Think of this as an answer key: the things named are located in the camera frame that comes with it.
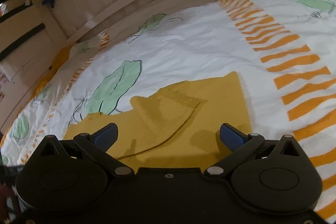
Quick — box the white leaf-print duvet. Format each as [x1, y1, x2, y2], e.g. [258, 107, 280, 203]
[1, 0, 335, 223]

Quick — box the orange bed sheet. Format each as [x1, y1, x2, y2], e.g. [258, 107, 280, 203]
[1, 45, 73, 145]

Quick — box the mustard yellow knit sweater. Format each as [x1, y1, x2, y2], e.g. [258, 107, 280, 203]
[65, 72, 252, 170]

